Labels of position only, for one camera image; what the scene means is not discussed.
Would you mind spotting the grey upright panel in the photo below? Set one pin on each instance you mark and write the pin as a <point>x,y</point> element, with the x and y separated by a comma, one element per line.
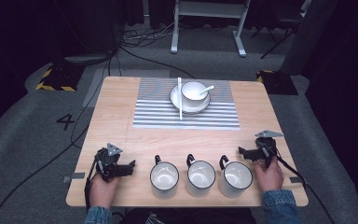
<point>307,37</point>

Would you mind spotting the grey tape piece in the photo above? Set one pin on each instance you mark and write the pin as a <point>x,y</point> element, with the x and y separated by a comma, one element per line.
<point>74,177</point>
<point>297,179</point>

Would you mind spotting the white mug black rim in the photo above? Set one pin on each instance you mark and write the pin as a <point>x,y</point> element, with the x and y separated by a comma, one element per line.
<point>235,179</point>
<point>200,178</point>
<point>164,179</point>

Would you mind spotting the black block yellow striped edge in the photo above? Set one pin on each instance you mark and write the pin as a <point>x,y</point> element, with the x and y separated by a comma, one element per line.
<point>59,79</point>
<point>276,82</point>

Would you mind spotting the white saucer plate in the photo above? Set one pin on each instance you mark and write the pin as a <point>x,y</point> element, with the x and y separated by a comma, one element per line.
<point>175,99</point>

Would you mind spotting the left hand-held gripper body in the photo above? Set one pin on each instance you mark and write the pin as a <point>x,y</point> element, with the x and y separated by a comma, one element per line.
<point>108,161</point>

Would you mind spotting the person's dark clothed lap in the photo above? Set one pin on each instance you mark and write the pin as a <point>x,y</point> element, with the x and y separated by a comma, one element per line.
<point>186,216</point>

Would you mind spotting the grey flat base plate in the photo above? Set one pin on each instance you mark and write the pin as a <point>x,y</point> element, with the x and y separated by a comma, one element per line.
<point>87,59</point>

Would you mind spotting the white metal table frame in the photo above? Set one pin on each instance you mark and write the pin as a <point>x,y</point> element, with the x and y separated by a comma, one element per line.
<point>209,9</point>

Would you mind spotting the person's left hand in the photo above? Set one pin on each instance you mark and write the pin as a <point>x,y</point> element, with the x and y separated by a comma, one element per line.
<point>102,190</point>

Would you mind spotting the grey striped placemat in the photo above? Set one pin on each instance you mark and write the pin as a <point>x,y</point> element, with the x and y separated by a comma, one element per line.
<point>155,109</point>

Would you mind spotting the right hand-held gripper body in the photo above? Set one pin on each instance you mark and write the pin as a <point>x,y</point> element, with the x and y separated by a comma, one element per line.
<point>267,145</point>

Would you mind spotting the person's right hand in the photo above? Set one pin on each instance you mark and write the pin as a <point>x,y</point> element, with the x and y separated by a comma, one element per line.
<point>269,178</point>

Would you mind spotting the black folding stand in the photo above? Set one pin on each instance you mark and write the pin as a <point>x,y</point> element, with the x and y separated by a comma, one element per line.
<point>276,34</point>

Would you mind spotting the white spoon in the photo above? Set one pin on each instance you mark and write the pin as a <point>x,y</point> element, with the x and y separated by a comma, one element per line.
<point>207,89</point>

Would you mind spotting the white chopstick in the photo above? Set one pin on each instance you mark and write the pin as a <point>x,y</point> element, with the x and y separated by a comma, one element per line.
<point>181,109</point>

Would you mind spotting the white bowl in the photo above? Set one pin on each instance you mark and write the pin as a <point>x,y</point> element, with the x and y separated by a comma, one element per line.
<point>192,93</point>

